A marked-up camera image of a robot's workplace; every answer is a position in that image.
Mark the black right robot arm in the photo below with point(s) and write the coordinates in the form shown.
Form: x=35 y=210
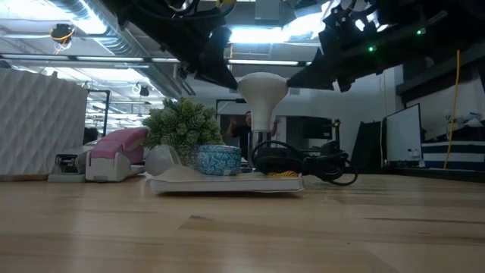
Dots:
x=454 y=19

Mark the white textured pen cup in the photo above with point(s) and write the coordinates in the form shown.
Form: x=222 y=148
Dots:
x=38 y=125

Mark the silver ceiling duct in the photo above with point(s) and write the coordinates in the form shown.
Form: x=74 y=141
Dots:
x=125 y=41

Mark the person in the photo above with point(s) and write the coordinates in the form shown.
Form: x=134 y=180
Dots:
x=240 y=132

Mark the white reflector lightbulb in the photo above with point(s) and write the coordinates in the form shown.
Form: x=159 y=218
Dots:
x=262 y=95

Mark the green artificial potted plant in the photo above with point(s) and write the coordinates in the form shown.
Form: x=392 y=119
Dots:
x=182 y=121

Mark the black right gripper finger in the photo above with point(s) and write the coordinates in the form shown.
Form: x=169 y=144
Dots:
x=318 y=76

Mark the kraft spiral notebook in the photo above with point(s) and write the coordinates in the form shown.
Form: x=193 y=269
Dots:
x=227 y=184

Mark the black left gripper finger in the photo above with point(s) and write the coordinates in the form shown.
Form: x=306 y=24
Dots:
x=216 y=64

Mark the white board panel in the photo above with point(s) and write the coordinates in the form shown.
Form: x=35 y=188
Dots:
x=403 y=136

